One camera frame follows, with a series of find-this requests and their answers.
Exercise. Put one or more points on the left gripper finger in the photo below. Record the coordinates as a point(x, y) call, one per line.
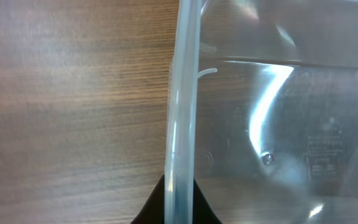
point(157, 209)

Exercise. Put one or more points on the clear plastic container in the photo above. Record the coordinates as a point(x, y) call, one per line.
point(263, 110)

